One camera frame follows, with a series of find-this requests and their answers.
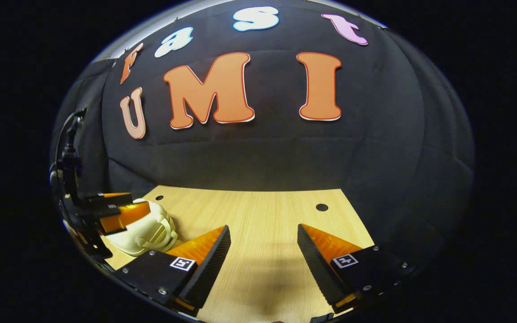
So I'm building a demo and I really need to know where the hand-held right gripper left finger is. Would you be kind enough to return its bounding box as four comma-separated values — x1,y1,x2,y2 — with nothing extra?
114,225,232,311

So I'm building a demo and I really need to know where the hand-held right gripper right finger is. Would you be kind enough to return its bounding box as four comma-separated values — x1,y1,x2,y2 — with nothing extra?
297,224,416,309

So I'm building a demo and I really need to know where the pale yellow suitcase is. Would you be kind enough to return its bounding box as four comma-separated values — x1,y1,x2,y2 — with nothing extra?
106,198,179,257

